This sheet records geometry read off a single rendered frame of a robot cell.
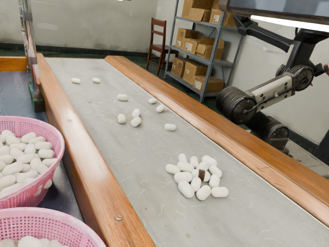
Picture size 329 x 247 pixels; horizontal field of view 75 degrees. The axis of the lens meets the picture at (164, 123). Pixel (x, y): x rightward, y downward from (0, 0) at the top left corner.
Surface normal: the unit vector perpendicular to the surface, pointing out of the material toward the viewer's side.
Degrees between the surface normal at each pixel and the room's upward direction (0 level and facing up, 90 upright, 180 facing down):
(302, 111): 90
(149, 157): 0
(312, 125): 89
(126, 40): 90
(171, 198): 0
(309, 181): 0
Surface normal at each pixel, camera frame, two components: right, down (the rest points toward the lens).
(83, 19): 0.47, 0.48
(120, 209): 0.15, -0.88
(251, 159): -0.47, -0.52
